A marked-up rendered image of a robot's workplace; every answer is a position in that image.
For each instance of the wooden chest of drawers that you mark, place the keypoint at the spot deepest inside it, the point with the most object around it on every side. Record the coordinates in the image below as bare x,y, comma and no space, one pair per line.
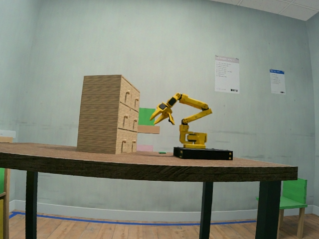
99,114

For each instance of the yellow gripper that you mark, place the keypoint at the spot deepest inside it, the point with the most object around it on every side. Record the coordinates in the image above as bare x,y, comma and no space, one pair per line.
166,112

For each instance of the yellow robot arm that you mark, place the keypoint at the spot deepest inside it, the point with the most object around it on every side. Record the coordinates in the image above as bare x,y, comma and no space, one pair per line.
197,137

